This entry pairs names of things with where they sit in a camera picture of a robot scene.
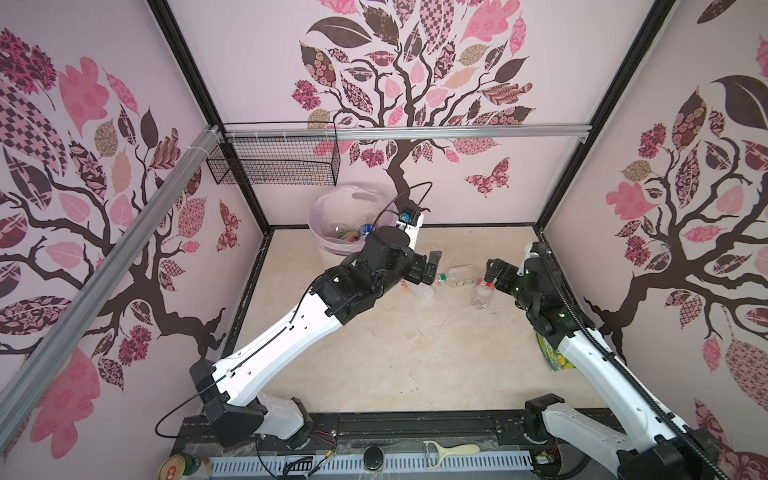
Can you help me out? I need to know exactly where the yellow cap red label bottle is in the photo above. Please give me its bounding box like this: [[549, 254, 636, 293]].
[[471, 279, 495, 309]]

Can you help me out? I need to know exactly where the red cap white bottle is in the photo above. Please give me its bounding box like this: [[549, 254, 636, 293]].
[[403, 281, 435, 301]]

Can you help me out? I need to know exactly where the clear green label bottle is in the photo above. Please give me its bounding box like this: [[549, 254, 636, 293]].
[[435, 264, 482, 288]]

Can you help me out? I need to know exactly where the brown coffee bottle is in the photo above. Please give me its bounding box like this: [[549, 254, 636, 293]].
[[336, 228, 360, 243]]

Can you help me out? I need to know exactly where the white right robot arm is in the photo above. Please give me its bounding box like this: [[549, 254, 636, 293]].
[[484, 254, 727, 479]]

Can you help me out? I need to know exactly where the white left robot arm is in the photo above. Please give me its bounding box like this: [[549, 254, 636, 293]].
[[190, 226, 442, 448]]

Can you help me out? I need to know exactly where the purple bin liner bag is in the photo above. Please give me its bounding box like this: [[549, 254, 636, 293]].
[[307, 185, 397, 254]]

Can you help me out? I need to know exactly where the cream waste bin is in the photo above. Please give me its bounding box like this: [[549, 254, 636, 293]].
[[321, 240, 365, 257]]

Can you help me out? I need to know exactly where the green yellow snack bag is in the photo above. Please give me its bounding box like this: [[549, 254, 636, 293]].
[[536, 334, 575, 371]]

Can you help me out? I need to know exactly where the cream vegetable peeler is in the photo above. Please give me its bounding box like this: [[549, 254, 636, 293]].
[[422, 440, 481, 470]]

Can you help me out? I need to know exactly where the green tin can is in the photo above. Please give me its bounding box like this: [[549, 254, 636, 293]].
[[157, 453, 211, 480]]

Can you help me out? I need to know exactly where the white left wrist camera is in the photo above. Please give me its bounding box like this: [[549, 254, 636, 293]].
[[396, 207, 423, 250]]

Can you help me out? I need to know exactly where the thin black left cable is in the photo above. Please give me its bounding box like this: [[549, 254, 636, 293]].
[[371, 181, 434, 229]]

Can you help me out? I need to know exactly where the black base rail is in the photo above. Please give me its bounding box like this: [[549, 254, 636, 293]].
[[171, 410, 559, 456]]

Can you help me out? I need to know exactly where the black wire basket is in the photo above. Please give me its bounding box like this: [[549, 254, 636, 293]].
[[207, 120, 341, 186]]

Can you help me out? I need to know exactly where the white vented cable duct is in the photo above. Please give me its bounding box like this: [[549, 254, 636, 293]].
[[211, 451, 533, 479]]

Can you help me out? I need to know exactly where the aluminium frame bar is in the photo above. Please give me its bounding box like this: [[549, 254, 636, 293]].
[[1, 125, 222, 448]]

